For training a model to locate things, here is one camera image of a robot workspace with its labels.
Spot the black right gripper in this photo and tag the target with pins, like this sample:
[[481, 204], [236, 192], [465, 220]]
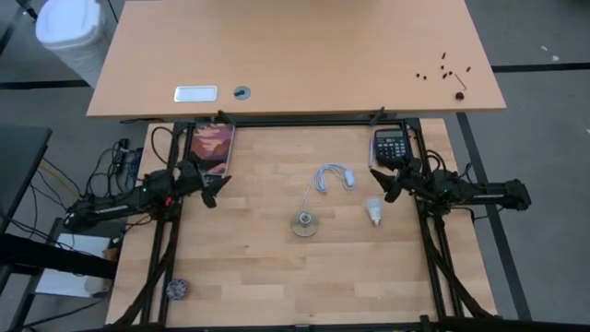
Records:
[[409, 177]]

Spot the silver rectangular desk plate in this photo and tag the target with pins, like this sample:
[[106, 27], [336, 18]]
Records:
[[195, 94]]

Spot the purple pen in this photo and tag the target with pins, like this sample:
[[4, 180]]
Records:
[[370, 152]]

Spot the black allen key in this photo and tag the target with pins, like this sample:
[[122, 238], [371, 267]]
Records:
[[460, 80]]

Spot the black aluminium frame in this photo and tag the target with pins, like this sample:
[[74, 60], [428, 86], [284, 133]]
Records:
[[295, 123]]

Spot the landscape picture book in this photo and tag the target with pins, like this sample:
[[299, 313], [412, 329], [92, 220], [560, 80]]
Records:
[[212, 143]]

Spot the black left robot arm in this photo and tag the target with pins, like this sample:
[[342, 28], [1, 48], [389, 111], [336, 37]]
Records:
[[115, 207]]

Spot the black clamp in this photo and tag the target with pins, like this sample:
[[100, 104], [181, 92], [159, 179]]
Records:
[[226, 117], [377, 116]]

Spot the black power strip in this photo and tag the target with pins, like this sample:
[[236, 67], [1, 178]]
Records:
[[122, 154]]

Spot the grey metal stand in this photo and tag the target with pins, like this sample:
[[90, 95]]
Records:
[[85, 235]]

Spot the black beam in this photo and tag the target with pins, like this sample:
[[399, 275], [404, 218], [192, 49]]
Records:
[[46, 256]]

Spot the white trash bin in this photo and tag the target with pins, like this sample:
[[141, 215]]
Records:
[[69, 27]]

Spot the black side table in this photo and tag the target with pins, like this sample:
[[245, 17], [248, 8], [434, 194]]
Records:
[[18, 161]]

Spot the white paper sheet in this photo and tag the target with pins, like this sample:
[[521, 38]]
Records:
[[64, 286]]

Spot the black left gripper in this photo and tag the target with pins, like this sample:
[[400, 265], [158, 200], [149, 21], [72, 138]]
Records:
[[191, 177]]

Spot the tan wooden desk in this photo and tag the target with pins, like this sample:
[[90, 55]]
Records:
[[299, 55]]

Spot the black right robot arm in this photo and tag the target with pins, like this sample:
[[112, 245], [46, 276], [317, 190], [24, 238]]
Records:
[[484, 197]]

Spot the dark round knob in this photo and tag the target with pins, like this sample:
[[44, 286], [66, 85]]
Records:
[[459, 96]]

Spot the brass lamp socket base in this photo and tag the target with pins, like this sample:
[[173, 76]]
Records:
[[304, 226]]

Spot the black calculator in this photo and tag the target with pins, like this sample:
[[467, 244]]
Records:
[[391, 145]]

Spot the white lightbulb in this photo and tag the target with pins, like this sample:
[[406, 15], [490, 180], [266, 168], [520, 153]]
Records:
[[374, 207]]

